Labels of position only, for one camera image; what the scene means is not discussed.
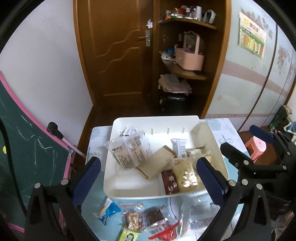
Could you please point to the clear bag yellow puffs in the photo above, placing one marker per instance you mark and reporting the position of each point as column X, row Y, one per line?
column 186, row 176

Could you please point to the pink basket with handle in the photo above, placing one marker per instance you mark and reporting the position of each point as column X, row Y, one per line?
column 189, row 56

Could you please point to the silver door handle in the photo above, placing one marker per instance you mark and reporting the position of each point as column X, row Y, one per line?
column 147, row 38

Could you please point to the clear bag printed label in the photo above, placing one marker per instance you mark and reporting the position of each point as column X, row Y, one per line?
column 130, row 151

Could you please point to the dark chocolate snack packet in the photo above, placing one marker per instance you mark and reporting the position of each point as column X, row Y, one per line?
column 154, row 217

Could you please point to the green yellow snack packet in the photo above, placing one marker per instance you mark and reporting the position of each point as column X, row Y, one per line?
column 128, row 235

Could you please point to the brown nut snack packet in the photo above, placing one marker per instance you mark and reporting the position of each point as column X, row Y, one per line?
column 134, row 220

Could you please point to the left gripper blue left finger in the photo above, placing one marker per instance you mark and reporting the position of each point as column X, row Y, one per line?
column 84, row 180

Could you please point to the red clear snack packet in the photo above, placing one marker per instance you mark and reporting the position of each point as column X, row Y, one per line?
column 164, row 232

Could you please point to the wooden corner shelf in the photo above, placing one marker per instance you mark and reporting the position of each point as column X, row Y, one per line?
column 172, row 37

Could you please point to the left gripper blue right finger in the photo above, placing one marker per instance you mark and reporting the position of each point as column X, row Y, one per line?
column 213, row 180

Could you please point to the stack of pink cloths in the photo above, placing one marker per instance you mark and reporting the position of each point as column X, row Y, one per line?
column 171, row 84

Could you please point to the brown wooden door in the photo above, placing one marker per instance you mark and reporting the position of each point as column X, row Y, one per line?
column 117, row 65

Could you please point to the teal patterned tablecloth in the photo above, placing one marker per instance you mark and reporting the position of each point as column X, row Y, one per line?
column 195, row 211

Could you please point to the dark red flower packet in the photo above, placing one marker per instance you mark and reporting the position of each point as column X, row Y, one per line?
column 169, row 181

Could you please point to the green yellow wall poster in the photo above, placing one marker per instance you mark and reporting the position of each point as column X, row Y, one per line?
column 251, row 36

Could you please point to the white plastic storage bin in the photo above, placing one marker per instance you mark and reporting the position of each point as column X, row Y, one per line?
column 160, row 130

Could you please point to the blue white snack packet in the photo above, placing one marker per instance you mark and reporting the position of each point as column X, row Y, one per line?
column 108, row 209

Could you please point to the pink plastic stool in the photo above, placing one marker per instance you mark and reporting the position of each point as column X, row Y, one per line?
column 256, row 146

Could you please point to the green chalkboard pink frame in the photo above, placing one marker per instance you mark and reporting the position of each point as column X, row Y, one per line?
column 38, row 157

